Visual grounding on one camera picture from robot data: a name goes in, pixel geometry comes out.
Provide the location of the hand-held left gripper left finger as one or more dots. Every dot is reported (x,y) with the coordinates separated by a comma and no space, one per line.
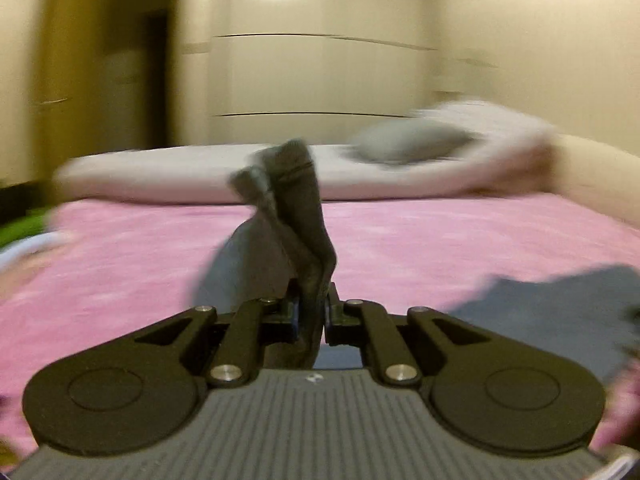
(285,325)

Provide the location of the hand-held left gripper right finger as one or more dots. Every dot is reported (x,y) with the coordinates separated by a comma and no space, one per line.
(335,325)

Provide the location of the blue jeans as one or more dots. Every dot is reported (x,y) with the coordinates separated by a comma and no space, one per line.
(300,220)

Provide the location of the pink floral blanket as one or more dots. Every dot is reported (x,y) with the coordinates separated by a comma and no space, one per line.
(125,270)

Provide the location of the light grey quilt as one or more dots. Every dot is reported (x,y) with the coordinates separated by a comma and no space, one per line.
(175,175)

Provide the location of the grey cushion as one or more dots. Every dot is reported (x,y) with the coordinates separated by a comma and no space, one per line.
(410,142)

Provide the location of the cream wardrobe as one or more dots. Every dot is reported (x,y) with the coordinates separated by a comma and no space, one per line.
(320,80)

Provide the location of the wooden door frame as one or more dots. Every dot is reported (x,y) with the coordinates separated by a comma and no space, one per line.
(65,60)

